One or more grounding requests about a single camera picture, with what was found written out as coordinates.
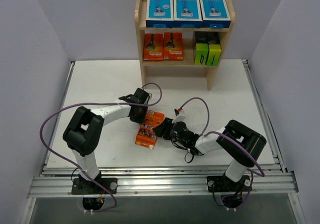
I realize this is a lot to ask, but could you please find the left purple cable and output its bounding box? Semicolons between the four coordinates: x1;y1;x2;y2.
39;82;163;214

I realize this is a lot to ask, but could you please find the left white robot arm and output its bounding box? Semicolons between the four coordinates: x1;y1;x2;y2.
62;88;151;195

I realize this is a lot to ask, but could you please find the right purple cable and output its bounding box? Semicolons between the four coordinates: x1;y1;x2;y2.
177;97;266;178

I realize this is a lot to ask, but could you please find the purple cable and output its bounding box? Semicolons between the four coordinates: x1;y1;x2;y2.
39;82;163;214
177;97;266;178

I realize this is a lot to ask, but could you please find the orange razor pack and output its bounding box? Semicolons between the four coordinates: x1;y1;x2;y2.
163;32;184;61
143;33;164;61
135;110;165;150

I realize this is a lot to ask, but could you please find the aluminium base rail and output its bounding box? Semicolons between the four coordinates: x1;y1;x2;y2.
28;164;299;198

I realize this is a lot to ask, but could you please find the blue Harry's razor box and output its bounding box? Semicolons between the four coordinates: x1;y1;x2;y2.
199;0;231;29
173;0;203;28

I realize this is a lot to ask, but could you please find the orange razor pack top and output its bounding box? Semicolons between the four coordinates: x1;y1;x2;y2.
143;33;164;61

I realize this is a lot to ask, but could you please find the orange razor pack front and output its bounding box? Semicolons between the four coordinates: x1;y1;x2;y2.
163;32;184;61

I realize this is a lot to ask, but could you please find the black green Gillette box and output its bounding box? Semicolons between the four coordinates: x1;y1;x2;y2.
192;31;209;66
206;32;222;67

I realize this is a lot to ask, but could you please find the wooden three-tier shelf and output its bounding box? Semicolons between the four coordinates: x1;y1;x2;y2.
134;0;236;90

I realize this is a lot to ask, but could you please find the white Harry's razor blister pack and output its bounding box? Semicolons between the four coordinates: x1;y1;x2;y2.
145;0;174;28

